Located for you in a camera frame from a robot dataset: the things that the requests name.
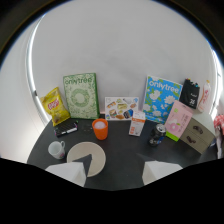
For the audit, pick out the blue onlytree box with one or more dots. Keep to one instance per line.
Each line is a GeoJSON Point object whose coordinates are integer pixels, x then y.
{"type": "Point", "coordinates": [161, 98]}

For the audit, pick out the green onlytree box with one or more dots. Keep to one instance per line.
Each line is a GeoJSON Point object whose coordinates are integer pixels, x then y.
{"type": "Point", "coordinates": [81, 96]}

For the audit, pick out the white mug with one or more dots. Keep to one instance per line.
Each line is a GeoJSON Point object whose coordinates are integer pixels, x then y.
{"type": "Point", "coordinates": [56, 149]}

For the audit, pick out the beige drawer box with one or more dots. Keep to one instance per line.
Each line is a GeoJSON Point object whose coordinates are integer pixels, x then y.
{"type": "Point", "coordinates": [196, 132]}

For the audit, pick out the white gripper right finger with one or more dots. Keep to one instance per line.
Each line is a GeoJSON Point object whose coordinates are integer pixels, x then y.
{"type": "Point", "coordinates": [156, 170]}

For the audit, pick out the pink and green box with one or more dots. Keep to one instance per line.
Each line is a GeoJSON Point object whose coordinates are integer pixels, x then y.
{"type": "Point", "coordinates": [178, 120]}

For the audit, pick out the white LED bulb box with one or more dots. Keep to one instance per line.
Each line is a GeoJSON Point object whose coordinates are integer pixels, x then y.
{"type": "Point", "coordinates": [137, 123]}

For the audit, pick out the dark soda can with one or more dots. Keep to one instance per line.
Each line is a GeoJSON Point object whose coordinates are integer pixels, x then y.
{"type": "Point", "coordinates": [157, 135]}

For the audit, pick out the yellow chips bag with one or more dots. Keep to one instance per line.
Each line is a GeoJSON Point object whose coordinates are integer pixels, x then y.
{"type": "Point", "coordinates": [56, 106]}

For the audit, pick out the black pouch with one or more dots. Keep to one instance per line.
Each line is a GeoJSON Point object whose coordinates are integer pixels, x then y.
{"type": "Point", "coordinates": [190, 93]}

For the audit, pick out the orange plastic cup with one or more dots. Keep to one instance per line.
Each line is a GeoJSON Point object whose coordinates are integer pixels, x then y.
{"type": "Point", "coordinates": [100, 129]}

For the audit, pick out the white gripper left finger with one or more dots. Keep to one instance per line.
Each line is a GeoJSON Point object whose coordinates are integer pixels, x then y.
{"type": "Point", "coordinates": [70, 172]}

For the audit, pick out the white and pink bottle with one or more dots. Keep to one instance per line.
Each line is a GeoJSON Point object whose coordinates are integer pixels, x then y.
{"type": "Point", "coordinates": [204, 96]}

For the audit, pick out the food picture card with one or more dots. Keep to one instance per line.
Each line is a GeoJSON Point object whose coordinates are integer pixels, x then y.
{"type": "Point", "coordinates": [120, 108]}

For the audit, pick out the beige round plate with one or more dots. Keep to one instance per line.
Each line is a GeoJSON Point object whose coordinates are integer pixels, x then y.
{"type": "Point", "coordinates": [87, 156]}

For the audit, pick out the red patterned cloth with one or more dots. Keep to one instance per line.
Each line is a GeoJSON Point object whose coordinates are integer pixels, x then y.
{"type": "Point", "coordinates": [219, 128]}

